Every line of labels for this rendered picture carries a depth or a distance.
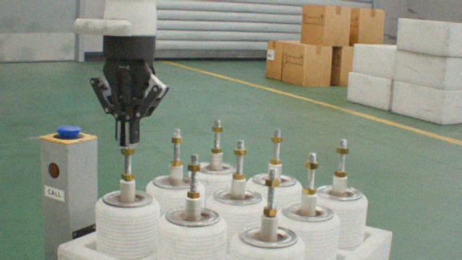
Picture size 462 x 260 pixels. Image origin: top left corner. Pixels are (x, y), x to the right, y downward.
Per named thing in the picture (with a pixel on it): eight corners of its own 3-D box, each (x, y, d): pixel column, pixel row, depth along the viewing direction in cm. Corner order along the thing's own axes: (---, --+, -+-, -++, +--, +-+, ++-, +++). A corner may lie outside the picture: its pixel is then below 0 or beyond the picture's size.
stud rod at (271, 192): (265, 224, 77) (268, 167, 75) (273, 224, 77) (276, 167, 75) (265, 227, 76) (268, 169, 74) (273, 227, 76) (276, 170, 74)
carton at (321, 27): (349, 46, 449) (351, 6, 443) (323, 45, 437) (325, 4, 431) (324, 43, 474) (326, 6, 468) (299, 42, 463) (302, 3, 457)
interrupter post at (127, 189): (123, 205, 87) (123, 183, 87) (116, 200, 89) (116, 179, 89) (138, 203, 89) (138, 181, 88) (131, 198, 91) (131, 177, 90)
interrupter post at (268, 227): (281, 240, 76) (283, 216, 76) (266, 244, 75) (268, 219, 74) (269, 235, 78) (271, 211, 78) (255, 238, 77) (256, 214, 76)
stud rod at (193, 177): (191, 209, 82) (193, 155, 80) (188, 207, 83) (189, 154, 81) (198, 209, 82) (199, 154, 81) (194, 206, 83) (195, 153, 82)
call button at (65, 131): (68, 142, 97) (68, 130, 97) (52, 139, 100) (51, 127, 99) (85, 139, 101) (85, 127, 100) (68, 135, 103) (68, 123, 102)
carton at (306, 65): (330, 86, 447) (332, 46, 441) (302, 87, 437) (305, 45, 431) (307, 81, 473) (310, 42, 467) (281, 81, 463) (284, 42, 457)
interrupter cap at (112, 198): (115, 213, 84) (115, 208, 84) (94, 198, 90) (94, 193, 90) (162, 205, 88) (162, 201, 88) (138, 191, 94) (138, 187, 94)
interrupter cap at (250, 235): (310, 243, 76) (310, 237, 76) (263, 256, 71) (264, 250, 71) (271, 225, 82) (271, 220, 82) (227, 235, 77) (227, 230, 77)
